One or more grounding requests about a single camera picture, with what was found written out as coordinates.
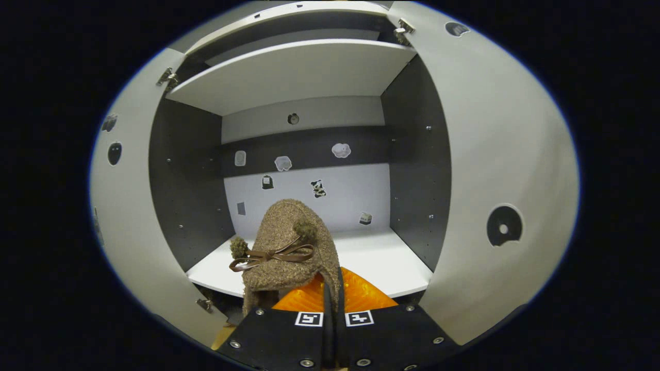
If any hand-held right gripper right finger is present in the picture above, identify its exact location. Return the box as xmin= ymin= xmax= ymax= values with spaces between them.
xmin=335 ymin=265 xmax=462 ymax=371

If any brown fuzzy shoe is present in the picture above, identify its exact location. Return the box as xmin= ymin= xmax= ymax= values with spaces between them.
xmin=228 ymin=198 xmax=342 ymax=317

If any white shoe cabinet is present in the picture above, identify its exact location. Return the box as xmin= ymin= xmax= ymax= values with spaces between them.
xmin=148 ymin=0 xmax=454 ymax=310

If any white shoe cabinet door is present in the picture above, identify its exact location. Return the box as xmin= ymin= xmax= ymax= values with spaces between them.
xmin=392 ymin=0 xmax=581 ymax=347
xmin=89 ymin=49 xmax=243 ymax=348

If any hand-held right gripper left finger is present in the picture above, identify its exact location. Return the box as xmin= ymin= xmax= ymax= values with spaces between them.
xmin=217 ymin=271 xmax=336 ymax=371

